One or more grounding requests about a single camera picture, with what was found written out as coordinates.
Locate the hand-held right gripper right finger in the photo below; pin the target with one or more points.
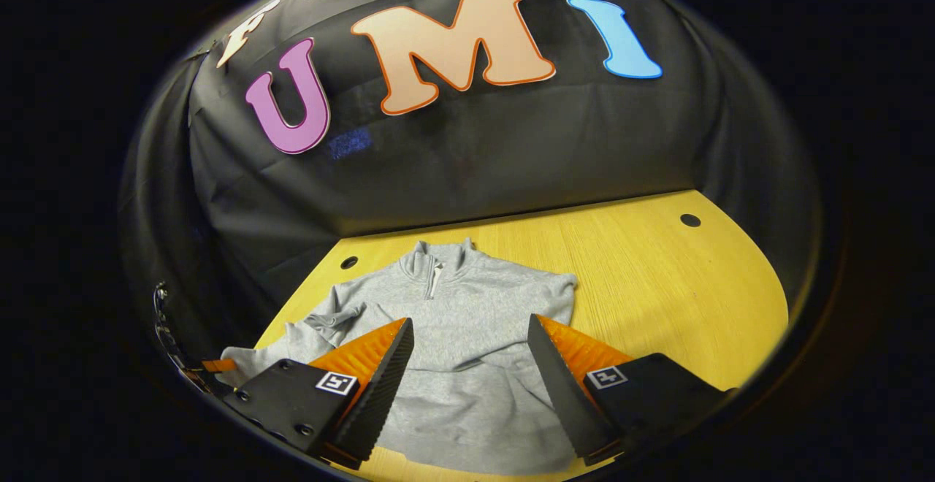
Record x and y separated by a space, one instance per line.
566 394

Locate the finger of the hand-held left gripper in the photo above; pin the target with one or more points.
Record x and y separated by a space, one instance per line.
219 365

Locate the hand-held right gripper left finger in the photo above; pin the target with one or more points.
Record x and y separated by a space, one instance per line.
383 394

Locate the black backdrop cloth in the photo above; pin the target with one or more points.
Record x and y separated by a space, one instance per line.
511 146

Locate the grey zip-neck sweatshirt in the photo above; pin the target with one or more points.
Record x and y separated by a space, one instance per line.
467 321

